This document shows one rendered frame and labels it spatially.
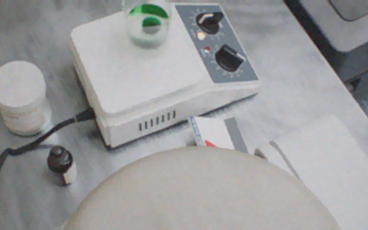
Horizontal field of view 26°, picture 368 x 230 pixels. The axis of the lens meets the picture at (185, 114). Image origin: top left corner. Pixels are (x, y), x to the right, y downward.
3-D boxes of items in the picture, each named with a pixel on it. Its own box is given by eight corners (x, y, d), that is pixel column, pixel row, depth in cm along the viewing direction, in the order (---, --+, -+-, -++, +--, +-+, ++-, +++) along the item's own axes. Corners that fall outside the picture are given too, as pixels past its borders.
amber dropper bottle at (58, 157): (49, 185, 91) (41, 162, 85) (52, 161, 93) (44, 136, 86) (75, 186, 91) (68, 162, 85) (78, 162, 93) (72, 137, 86)
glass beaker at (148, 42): (115, 46, 90) (110, 5, 83) (144, 15, 92) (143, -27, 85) (156, 74, 89) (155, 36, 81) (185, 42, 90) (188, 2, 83)
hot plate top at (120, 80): (164, 0, 94) (164, -5, 93) (205, 82, 89) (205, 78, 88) (68, 33, 91) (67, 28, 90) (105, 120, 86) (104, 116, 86)
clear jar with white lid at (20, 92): (3, 94, 96) (-10, 61, 89) (53, 91, 97) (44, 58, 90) (2, 139, 94) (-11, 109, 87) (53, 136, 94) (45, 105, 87)
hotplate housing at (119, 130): (217, 13, 102) (222, -25, 95) (261, 96, 97) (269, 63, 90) (54, 70, 98) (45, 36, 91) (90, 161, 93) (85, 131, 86)
